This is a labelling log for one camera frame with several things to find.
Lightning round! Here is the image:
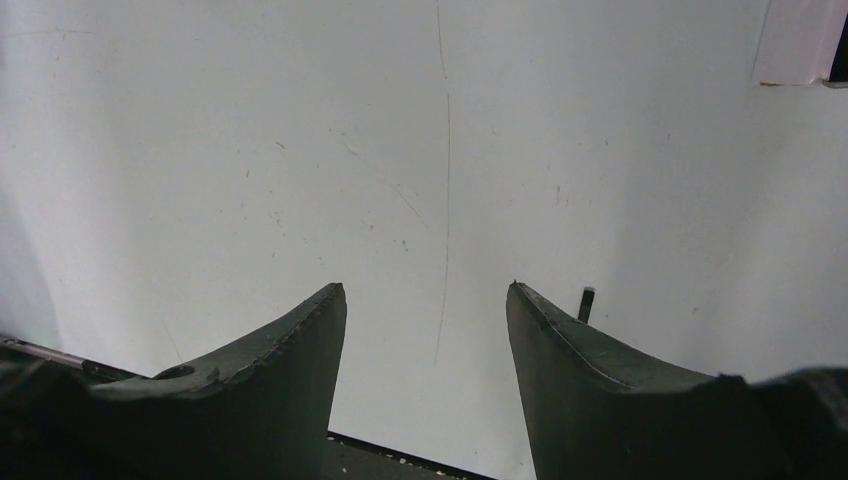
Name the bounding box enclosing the white storage box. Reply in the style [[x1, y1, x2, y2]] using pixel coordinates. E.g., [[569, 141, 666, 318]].
[[751, 0, 847, 88]]

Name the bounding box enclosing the black cleaning brush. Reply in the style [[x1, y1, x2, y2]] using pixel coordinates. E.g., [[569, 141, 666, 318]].
[[577, 287, 596, 324]]

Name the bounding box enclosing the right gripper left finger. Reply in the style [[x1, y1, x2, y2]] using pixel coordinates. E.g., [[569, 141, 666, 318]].
[[1, 283, 347, 479]]

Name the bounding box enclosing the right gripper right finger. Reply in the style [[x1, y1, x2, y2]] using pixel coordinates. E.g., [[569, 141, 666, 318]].
[[506, 282, 847, 479]]

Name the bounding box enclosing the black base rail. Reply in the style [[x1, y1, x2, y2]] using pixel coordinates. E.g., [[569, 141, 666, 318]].
[[1, 335, 484, 480]]

